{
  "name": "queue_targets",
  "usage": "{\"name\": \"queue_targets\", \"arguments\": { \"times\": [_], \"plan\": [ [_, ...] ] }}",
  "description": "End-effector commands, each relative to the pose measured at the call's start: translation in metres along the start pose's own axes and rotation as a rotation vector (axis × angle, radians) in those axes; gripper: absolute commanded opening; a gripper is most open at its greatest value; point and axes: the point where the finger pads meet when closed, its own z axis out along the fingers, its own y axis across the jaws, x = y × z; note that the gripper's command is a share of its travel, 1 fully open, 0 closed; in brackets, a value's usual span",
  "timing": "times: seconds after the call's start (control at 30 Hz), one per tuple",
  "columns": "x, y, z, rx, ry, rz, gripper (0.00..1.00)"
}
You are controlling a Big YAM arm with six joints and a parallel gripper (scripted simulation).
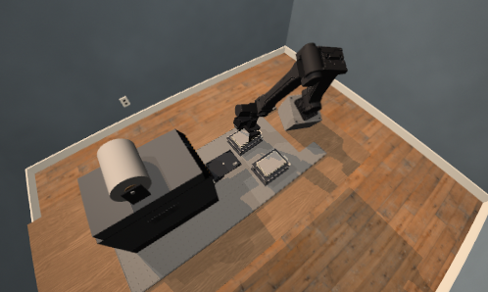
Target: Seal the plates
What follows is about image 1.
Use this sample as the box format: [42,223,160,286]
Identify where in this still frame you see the grey cylinder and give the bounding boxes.
[97,138,152,202]

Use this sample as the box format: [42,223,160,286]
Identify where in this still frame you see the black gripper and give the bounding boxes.
[239,116,261,142]

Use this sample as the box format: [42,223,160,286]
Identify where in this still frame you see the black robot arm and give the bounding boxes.
[233,43,348,130]

